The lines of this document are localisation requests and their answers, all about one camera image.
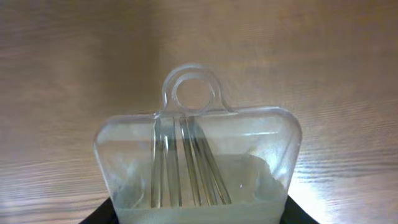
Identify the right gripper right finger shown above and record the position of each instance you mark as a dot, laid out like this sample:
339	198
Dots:
294	214

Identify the clear box coloured plugs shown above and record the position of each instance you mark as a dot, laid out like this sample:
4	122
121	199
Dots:
198	160

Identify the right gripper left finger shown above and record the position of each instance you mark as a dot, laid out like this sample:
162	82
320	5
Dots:
104	214

